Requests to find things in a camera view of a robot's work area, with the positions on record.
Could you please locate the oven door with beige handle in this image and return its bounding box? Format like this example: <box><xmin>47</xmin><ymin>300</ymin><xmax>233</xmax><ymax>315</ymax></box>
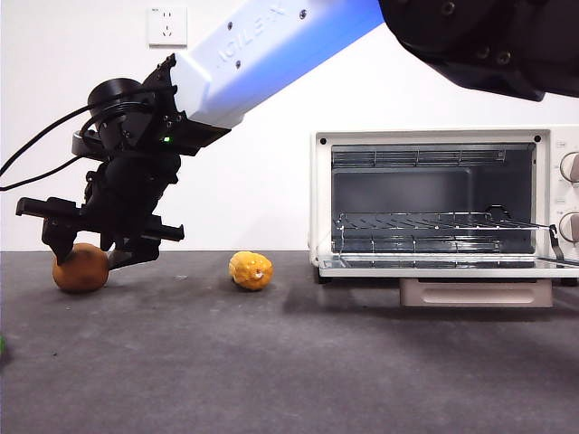
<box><xmin>316</xmin><ymin>252</ymin><xmax>579</xmax><ymax>309</ymax></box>

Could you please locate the cream toaster oven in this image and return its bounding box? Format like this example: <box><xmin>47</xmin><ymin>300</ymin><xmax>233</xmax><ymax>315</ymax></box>
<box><xmin>308</xmin><ymin>128</ymin><xmax>579</xmax><ymax>287</ymax></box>

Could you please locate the beige oven knob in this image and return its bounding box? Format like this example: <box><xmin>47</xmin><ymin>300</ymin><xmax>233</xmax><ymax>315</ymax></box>
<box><xmin>558</xmin><ymin>212</ymin><xmax>579</xmax><ymax>244</ymax></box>
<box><xmin>559</xmin><ymin>151</ymin><xmax>579</xmax><ymax>184</ymax></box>

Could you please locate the yellow corn cob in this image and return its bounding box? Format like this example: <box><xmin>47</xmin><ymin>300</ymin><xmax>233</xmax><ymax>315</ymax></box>
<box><xmin>228</xmin><ymin>250</ymin><xmax>274</xmax><ymax>292</ymax></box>

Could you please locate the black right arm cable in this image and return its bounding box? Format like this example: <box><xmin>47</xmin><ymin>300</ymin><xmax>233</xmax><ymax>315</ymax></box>
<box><xmin>0</xmin><ymin>101</ymin><xmax>155</xmax><ymax>191</ymax></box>

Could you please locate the white wall socket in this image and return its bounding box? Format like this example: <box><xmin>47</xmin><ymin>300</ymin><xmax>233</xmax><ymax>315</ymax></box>
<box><xmin>147</xmin><ymin>5</ymin><xmax>188</xmax><ymax>49</ymax></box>

